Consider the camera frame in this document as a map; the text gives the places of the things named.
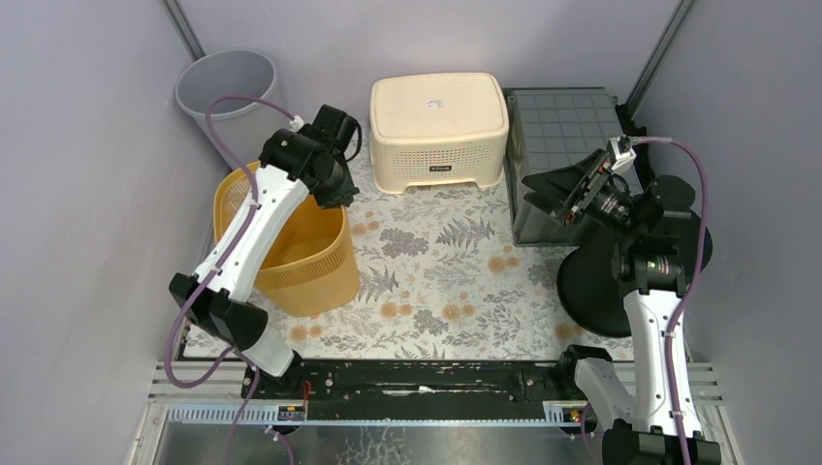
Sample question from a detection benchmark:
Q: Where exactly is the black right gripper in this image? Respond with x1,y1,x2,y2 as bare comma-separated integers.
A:
522,148,644,240

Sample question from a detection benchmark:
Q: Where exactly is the grey plastic storage bin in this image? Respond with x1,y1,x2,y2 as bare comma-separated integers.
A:
503,87,648,247

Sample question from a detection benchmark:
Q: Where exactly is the black round plastic bin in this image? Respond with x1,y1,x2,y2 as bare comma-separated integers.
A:
556,214,713,338

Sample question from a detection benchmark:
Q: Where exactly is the cream perforated plastic basket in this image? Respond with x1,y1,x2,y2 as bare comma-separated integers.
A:
368,73,510,194

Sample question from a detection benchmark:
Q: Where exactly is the yellow bin with black liner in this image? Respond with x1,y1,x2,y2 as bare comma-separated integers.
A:
196,163,360,317

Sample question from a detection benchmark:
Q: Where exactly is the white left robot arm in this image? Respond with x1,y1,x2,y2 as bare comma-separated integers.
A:
169,105,363,398

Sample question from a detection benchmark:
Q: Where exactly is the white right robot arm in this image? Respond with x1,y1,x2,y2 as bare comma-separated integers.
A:
522,151,721,464

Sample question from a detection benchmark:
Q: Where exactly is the floral patterned table mat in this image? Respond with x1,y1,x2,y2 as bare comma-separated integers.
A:
186,126,644,362

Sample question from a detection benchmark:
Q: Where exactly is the small circuit board right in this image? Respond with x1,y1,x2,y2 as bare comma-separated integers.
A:
563,409,582,423

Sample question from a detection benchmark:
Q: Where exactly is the small circuit board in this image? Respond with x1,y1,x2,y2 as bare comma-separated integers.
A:
563,409,582,423
276,406,305,422

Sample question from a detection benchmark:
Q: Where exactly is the small circuit board left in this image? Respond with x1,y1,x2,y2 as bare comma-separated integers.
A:
276,406,305,422

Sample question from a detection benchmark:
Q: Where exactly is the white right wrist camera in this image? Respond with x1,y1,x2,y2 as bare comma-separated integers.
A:
606,135,636,174

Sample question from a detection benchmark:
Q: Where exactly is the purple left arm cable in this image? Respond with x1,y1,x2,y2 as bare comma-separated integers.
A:
163,96,303,465

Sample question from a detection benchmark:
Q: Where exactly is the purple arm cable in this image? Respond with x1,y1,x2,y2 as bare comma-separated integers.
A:
163,96,303,465
578,135,711,465

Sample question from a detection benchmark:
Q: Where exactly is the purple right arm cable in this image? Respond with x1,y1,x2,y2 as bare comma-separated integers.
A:
578,135,711,465

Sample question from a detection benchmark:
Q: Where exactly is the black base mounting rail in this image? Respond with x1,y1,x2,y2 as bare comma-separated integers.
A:
241,356,586,418

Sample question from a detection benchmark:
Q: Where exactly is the white slotted cable duct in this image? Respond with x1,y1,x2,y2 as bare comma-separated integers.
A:
167,401,582,431

